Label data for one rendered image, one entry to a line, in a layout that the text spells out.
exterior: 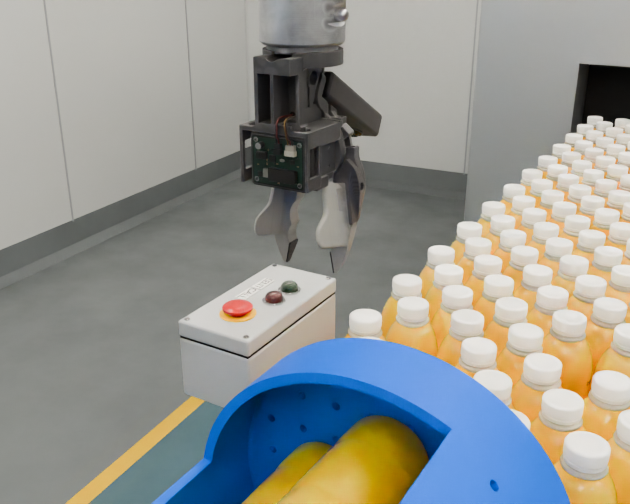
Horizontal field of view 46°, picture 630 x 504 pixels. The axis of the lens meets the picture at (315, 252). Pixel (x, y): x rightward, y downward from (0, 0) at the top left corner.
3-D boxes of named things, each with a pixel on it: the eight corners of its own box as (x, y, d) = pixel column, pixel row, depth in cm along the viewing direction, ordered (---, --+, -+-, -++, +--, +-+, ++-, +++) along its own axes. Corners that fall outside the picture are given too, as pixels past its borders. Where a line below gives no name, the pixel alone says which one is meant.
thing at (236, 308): (216, 315, 86) (215, 306, 86) (234, 304, 89) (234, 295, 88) (241, 323, 84) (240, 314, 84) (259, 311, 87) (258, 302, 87)
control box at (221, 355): (183, 394, 89) (177, 318, 85) (274, 327, 105) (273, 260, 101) (250, 419, 84) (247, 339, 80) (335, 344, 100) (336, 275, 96)
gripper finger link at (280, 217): (236, 264, 72) (250, 179, 68) (270, 245, 77) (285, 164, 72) (262, 277, 71) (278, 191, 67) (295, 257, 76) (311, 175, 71)
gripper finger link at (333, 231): (309, 289, 68) (290, 193, 66) (340, 267, 73) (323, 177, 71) (338, 289, 67) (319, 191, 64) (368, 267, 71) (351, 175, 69)
